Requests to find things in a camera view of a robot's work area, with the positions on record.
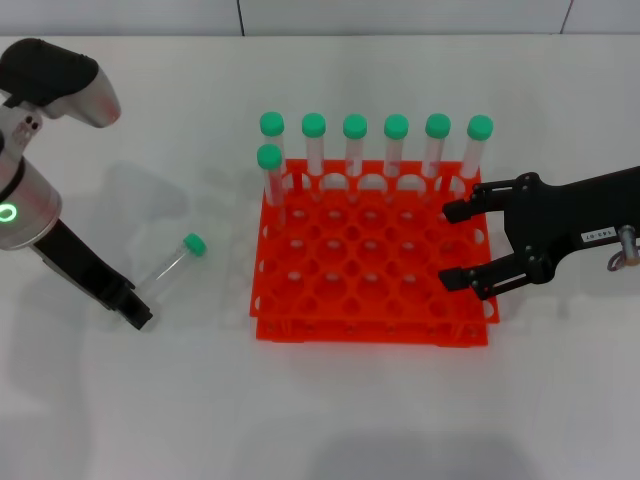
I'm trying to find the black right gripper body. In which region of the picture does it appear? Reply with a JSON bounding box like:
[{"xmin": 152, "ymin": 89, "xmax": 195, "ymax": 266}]
[{"xmin": 502, "ymin": 166, "xmax": 640, "ymax": 284}]

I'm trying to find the orange test tube rack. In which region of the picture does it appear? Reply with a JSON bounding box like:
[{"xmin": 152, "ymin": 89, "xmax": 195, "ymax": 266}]
[{"xmin": 248, "ymin": 158, "xmax": 501, "ymax": 347}]

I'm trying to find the green capped clear test tube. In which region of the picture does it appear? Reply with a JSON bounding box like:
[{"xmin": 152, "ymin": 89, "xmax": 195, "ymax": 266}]
[
  {"xmin": 342, "ymin": 113, "xmax": 369, "ymax": 202},
  {"xmin": 135, "ymin": 232, "xmax": 207, "ymax": 301},
  {"xmin": 301, "ymin": 112, "xmax": 329, "ymax": 201},
  {"xmin": 452, "ymin": 114, "xmax": 495, "ymax": 201},
  {"xmin": 258, "ymin": 111, "xmax": 296, "ymax": 199},
  {"xmin": 256, "ymin": 143, "xmax": 289, "ymax": 232},
  {"xmin": 422, "ymin": 113, "xmax": 452, "ymax": 201},
  {"xmin": 382, "ymin": 113, "xmax": 410, "ymax": 204}
]

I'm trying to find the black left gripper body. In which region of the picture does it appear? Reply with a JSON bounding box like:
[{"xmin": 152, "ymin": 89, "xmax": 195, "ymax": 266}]
[{"xmin": 30, "ymin": 218, "xmax": 137, "ymax": 314}]

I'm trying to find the silver metal cable plug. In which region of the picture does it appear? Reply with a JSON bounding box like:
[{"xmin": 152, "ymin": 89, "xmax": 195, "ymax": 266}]
[{"xmin": 618, "ymin": 224, "xmax": 640, "ymax": 266}]

